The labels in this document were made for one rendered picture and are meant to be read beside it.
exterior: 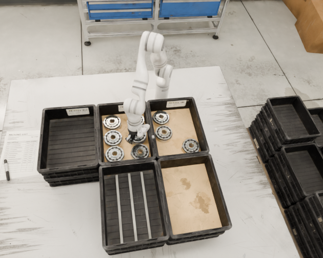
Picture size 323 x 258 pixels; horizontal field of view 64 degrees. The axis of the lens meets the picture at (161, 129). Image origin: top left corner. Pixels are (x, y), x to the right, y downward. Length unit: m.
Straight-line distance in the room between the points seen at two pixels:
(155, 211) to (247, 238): 0.54
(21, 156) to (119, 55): 1.90
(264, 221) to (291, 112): 1.12
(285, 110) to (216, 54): 1.36
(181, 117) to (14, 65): 2.23
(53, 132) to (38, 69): 1.69
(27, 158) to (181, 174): 0.92
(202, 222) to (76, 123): 0.92
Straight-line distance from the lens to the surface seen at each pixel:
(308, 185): 2.30
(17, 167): 1.74
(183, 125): 1.62
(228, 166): 1.70
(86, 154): 1.52
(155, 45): 1.24
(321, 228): 2.08
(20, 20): 3.98
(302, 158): 2.39
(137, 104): 1.22
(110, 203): 1.39
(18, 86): 2.11
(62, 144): 1.58
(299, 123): 2.43
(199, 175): 1.48
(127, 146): 1.51
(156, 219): 1.37
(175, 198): 1.41
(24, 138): 1.82
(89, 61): 3.21
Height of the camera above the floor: 2.16
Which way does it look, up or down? 57 degrees down
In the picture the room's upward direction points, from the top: 9 degrees clockwise
